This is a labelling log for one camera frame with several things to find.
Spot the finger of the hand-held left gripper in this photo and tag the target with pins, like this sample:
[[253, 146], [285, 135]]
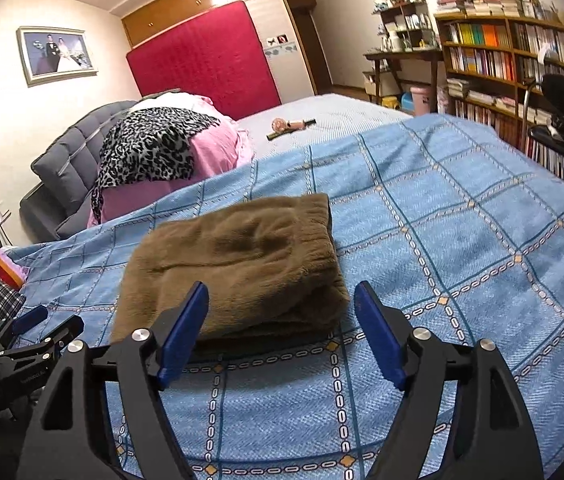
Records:
[[29, 320], [64, 332]]

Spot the framed wedding photo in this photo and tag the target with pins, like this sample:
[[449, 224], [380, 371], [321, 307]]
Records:
[[56, 55]]

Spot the pink bin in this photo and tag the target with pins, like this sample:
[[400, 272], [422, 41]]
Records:
[[420, 100]]

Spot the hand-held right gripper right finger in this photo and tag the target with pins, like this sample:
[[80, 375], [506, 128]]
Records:
[[376, 340]]

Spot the red mattress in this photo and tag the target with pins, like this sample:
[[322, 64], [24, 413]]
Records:
[[202, 65]]

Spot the wooden bookshelf with books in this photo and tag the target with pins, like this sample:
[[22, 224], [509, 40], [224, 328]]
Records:
[[501, 55]]

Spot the pink quilt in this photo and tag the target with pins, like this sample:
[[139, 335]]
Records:
[[214, 147]]

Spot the wooden desk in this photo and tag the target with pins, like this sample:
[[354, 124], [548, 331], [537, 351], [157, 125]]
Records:
[[401, 57]]

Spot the bed with pale sheet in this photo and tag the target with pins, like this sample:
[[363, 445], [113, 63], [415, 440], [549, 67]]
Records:
[[332, 115]]

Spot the pink hairbrush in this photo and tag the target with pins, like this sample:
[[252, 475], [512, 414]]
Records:
[[284, 124]]

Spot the desk shelf with ornaments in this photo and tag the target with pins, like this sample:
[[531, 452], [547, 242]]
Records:
[[406, 25]]

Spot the brown fleece pants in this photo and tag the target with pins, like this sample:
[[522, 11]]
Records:
[[232, 255]]

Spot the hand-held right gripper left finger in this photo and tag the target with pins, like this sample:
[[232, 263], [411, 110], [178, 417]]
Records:
[[182, 340]]

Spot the blue checked blanket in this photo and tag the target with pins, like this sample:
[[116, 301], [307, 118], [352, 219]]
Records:
[[461, 220]]

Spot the leopard print cloth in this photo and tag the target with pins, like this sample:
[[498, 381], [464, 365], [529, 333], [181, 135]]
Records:
[[147, 145]]

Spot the grey padded headboard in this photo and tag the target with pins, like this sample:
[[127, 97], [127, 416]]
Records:
[[67, 170]]

